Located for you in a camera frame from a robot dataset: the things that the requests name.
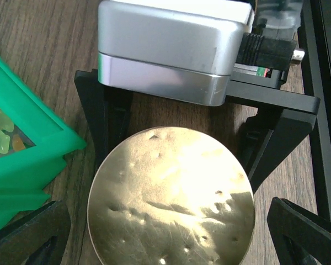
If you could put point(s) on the pile of star gummies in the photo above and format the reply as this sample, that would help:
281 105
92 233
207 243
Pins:
12 139

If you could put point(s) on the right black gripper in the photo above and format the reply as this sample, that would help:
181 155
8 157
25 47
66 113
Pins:
266 138

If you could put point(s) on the black aluminium frame rail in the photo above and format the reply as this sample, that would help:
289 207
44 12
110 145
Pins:
315 37

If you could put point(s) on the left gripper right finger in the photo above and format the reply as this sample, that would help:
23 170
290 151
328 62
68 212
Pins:
299 236

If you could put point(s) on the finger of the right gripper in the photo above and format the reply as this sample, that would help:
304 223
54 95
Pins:
107 110

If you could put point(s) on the gold jar lid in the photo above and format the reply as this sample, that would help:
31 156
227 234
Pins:
171 195

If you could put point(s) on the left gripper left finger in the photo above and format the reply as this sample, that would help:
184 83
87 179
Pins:
37 238

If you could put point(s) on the green bin star gummies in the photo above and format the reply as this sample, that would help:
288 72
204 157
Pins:
24 174

